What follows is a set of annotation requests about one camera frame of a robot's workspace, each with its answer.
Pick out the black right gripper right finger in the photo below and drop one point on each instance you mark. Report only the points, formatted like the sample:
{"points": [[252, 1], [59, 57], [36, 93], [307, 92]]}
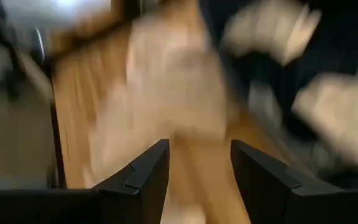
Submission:
{"points": [[259, 186]]}

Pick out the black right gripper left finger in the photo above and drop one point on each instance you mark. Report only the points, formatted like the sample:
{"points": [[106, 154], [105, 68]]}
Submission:
{"points": [[145, 193]]}

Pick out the white lace garment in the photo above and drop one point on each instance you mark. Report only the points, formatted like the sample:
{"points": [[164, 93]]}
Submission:
{"points": [[337, 118]]}

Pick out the white thin shirt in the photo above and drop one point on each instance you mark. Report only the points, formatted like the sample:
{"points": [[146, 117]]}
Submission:
{"points": [[172, 87]]}

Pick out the white clothes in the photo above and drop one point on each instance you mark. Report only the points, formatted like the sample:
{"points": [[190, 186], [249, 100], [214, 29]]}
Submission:
{"points": [[322, 71]]}

